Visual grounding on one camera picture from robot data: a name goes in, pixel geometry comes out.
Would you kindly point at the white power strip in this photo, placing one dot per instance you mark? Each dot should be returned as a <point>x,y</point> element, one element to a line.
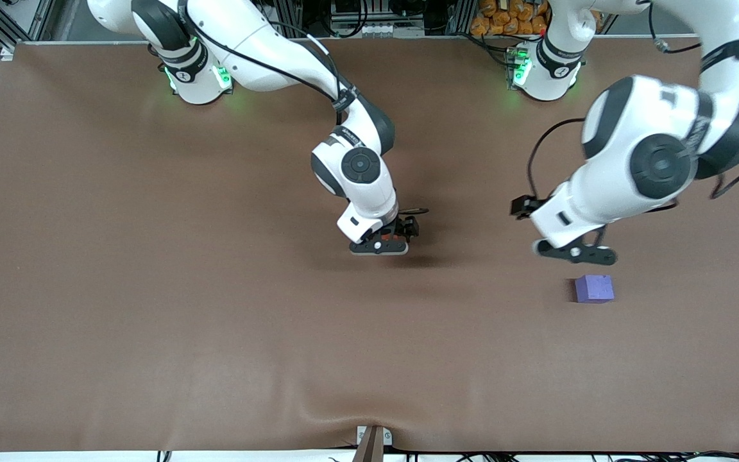
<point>385,29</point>

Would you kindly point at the aluminium frame post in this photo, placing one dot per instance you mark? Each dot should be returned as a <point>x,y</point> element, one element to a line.
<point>461,16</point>

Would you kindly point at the brown table mat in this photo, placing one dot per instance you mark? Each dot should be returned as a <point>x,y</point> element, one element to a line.
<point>215,289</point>

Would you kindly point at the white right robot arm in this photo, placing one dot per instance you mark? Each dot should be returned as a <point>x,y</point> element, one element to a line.
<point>267,38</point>

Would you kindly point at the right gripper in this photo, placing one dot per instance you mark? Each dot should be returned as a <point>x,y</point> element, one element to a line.
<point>406,228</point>

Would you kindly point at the orange foam block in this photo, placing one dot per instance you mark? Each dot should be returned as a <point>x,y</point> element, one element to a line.
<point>396,243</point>

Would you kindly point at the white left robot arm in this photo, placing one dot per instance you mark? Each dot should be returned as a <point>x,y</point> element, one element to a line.
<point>652,122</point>

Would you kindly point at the grey table bracket with post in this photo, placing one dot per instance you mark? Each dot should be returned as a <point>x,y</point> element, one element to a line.
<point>374,443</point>

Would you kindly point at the pile of orange objects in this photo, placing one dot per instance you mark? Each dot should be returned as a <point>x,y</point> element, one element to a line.
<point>504,22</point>

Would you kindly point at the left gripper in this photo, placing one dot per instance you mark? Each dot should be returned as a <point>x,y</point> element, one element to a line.
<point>523,206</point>

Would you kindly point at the purple foam block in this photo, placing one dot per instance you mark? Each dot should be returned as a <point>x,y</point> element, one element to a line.
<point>594,289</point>

